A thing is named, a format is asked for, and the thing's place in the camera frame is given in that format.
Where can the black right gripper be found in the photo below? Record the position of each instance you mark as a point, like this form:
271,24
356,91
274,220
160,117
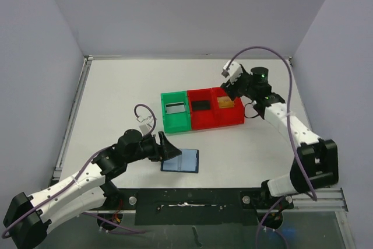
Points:
231,89

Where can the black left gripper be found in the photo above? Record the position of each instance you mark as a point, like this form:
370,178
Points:
167,150

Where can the blue leather card holder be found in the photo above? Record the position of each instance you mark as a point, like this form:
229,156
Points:
186,162

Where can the gold striped card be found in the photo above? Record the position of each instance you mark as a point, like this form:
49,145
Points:
225,102

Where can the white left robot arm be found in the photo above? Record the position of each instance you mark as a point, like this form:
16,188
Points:
30,218

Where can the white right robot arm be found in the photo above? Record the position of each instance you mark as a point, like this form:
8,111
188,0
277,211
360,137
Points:
315,163

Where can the silver card in green bin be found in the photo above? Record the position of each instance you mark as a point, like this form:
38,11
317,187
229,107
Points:
175,108

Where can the black card in red bin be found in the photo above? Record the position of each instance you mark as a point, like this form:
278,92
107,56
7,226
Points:
200,105

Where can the green plastic bin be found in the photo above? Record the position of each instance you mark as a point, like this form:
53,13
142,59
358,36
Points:
175,123

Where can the red plastic bin right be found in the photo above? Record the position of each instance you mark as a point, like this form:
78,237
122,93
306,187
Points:
228,116

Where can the red plastic bin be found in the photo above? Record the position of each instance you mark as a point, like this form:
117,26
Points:
202,119
228,116

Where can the red plastic bin middle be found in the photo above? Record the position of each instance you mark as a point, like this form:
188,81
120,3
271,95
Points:
202,119

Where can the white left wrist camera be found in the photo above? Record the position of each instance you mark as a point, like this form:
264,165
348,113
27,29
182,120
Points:
146,125

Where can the aluminium rail right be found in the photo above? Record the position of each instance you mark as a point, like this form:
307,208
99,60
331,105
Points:
328,200

